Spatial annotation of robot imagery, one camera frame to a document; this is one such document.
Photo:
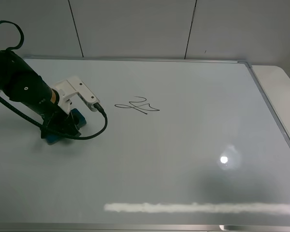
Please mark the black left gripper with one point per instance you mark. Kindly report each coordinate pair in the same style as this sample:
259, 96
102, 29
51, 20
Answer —
61, 122

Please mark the teal whiteboard eraser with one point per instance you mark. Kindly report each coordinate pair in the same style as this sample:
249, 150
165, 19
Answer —
83, 120

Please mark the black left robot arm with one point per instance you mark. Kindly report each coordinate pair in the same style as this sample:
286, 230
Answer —
20, 83

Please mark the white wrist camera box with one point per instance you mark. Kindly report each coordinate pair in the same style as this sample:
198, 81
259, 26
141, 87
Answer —
66, 89

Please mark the white whiteboard with aluminium frame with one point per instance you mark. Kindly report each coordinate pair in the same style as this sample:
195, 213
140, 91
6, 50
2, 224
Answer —
214, 158

